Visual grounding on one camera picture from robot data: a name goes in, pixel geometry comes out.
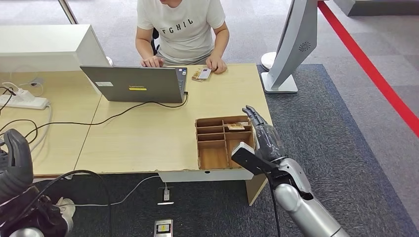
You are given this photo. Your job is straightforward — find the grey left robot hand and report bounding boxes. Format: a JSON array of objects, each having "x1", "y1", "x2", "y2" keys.
[{"x1": 0, "y1": 128, "x2": 35, "y2": 203}]

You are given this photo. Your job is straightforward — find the person's right hand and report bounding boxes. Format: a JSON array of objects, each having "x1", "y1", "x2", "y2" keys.
[{"x1": 140, "y1": 55, "x2": 165, "y2": 68}]

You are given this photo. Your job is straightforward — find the person's left hand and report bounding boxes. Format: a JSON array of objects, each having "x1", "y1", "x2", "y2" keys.
[{"x1": 206, "y1": 54, "x2": 228, "y2": 75}]

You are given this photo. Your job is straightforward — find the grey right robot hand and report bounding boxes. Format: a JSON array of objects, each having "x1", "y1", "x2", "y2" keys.
[{"x1": 241, "y1": 105, "x2": 288, "y2": 163}]

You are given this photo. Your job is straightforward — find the person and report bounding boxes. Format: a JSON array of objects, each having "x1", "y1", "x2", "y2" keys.
[{"x1": 135, "y1": 0, "x2": 230, "y2": 75}]

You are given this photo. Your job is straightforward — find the grey laptop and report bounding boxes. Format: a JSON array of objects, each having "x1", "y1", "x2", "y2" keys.
[{"x1": 80, "y1": 65, "x2": 189, "y2": 104}]

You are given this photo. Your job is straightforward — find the wooden desk leg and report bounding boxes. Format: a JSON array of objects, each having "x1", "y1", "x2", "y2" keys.
[{"x1": 245, "y1": 173, "x2": 268, "y2": 207}]

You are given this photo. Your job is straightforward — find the white round base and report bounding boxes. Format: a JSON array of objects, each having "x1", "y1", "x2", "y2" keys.
[{"x1": 260, "y1": 51, "x2": 279, "y2": 71}]

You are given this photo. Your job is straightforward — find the wooden divided organizer box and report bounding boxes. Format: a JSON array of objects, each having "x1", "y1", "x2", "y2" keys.
[{"x1": 195, "y1": 115, "x2": 256, "y2": 171}]

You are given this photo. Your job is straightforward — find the white power strip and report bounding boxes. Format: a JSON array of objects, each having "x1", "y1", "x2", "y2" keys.
[{"x1": 0, "y1": 94, "x2": 50, "y2": 111}]

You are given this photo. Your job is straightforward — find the white charger plug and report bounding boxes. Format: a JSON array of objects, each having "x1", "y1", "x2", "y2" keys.
[{"x1": 14, "y1": 88, "x2": 36, "y2": 103}]

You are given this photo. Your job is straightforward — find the white desk drawer panel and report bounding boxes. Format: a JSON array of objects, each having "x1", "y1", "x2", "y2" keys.
[{"x1": 158, "y1": 169, "x2": 256, "y2": 183}]

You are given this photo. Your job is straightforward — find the grey kiosk screen stand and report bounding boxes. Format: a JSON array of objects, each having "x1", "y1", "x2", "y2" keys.
[{"x1": 260, "y1": 0, "x2": 320, "y2": 95}]

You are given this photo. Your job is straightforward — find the metal pole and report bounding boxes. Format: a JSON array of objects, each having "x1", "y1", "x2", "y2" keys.
[{"x1": 58, "y1": 0, "x2": 79, "y2": 25}]

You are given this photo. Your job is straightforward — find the white cabinet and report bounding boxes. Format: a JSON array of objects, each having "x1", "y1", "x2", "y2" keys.
[{"x1": 0, "y1": 23, "x2": 110, "y2": 73}]

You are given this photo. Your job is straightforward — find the white plug in floor outlet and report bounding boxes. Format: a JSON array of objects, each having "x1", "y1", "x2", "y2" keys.
[{"x1": 157, "y1": 186, "x2": 175, "y2": 206}]

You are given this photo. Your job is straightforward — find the metal floor socket plate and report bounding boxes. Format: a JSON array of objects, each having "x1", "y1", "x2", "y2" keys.
[{"x1": 154, "y1": 219, "x2": 174, "y2": 237}]

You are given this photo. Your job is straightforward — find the grey platform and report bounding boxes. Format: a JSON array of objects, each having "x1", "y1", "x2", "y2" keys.
[{"x1": 334, "y1": 0, "x2": 419, "y2": 16}]

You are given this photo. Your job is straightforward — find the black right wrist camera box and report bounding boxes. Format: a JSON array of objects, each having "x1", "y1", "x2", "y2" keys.
[{"x1": 231, "y1": 141, "x2": 280, "y2": 178}]

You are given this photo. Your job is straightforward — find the grey power strip cable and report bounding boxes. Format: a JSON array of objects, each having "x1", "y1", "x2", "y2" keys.
[{"x1": 29, "y1": 103, "x2": 53, "y2": 155}]

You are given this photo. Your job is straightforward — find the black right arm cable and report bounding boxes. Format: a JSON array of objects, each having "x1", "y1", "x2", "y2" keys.
[{"x1": 266, "y1": 172, "x2": 282, "y2": 237}]

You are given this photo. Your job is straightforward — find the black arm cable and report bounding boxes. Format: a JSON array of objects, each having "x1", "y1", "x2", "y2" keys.
[
  {"x1": 266, "y1": 172, "x2": 282, "y2": 237},
  {"x1": 6, "y1": 169, "x2": 114, "y2": 237}
]

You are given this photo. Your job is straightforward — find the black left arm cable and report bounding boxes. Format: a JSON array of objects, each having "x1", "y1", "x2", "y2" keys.
[{"x1": 6, "y1": 169, "x2": 114, "y2": 237}]

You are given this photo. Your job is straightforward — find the thin black cable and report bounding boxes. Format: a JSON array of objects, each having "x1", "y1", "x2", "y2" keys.
[{"x1": 0, "y1": 86, "x2": 16, "y2": 114}]

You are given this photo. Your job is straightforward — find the thin white cable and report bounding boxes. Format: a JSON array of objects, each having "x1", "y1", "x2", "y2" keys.
[{"x1": 0, "y1": 81, "x2": 44, "y2": 98}]

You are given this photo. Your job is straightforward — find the black laptop power cable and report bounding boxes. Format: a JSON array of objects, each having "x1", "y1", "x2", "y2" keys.
[{"x1": 0, "y1": 91, "x2": 190, "y2": 145}]

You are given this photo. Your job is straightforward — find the grey floor cable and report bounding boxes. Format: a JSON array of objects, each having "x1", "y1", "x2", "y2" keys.
[{"x1": 73, "y1": 175, "x2": 168, "y2": 207}]

